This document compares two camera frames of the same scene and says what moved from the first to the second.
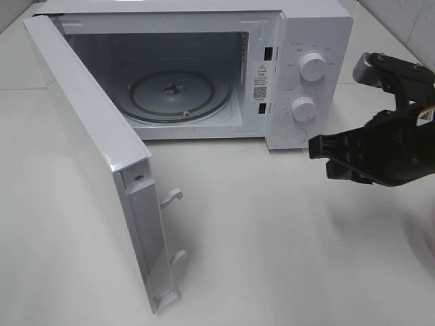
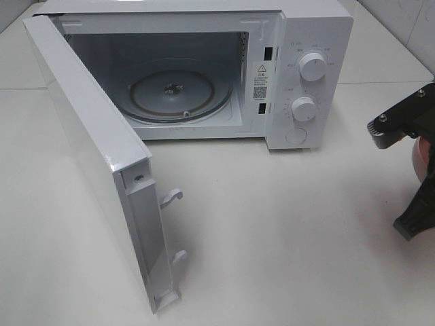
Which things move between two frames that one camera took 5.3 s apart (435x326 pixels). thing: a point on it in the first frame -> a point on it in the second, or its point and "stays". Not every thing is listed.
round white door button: x=296 y=135 stays
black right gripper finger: x=342 y=145 -> x=419 y=216
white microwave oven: x=276 y=70 stays
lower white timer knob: x=303 y=109 stays
